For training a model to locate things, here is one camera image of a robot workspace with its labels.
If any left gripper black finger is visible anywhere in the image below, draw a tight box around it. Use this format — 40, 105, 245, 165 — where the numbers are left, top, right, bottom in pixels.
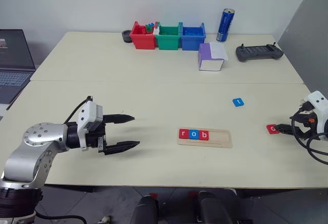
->
104, 140, 141, 156
102, 113, 135, 125

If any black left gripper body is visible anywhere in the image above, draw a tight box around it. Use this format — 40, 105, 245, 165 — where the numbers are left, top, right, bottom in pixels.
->
86, 123, 108, 155

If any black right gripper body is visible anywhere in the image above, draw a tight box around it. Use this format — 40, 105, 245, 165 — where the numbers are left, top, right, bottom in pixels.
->
294, 113, 321, 139

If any wooden letter tray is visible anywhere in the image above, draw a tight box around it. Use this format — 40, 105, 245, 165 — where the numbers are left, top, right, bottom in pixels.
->
177, 128, 233, 149

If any dark rounded shape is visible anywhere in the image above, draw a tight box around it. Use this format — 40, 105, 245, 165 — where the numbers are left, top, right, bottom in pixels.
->
197, 190, 229, 224
135, 195, 160, 224

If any grey handheld remote controller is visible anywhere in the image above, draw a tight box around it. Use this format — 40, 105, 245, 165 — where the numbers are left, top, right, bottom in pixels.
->
235, 42, 284, 63

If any red plastic bin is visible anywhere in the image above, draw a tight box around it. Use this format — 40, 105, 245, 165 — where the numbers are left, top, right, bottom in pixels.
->
130, 21, 157, 50

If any dark grey round holder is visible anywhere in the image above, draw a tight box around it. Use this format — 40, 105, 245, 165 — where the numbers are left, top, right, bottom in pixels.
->
121, 30, 133, 44

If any green plastic bin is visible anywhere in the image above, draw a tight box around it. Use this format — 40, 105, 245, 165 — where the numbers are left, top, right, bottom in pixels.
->
154, 22, 181, 51

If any grey partition panel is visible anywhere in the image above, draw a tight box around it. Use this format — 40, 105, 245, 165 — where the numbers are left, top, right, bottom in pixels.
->
277, 0, 328, 91

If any purple and white box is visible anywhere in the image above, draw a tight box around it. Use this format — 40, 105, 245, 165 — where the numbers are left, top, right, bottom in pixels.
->
197, 42, 230, 72

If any white paper sheet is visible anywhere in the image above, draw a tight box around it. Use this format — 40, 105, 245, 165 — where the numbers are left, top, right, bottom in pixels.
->
210, 42, 230, 60

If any blue plastic bin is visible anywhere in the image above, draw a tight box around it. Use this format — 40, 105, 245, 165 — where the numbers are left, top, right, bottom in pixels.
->
179, 22, 207, 51

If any dark grey laptop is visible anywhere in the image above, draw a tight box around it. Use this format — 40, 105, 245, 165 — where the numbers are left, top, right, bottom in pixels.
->
0, 29, 37, 104

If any blue drink can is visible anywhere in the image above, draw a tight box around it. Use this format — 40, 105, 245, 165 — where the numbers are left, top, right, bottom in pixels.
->
216, 8, 236, 43

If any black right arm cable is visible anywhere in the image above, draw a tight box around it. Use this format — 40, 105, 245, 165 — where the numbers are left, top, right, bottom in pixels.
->
289, 100, 328, 166

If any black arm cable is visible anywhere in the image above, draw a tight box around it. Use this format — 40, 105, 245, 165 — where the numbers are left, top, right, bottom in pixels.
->
289, 100, 328, 166
63, 95, 93, 125

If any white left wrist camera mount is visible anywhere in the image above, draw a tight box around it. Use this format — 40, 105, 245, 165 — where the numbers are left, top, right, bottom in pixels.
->
77, 101, 104, 151

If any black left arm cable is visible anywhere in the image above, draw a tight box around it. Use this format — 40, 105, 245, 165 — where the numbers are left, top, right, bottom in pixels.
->
63, 95, 93, 125

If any black table frame bar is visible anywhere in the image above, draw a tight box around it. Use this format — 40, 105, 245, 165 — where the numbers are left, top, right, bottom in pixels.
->
235, 188, 316, 198

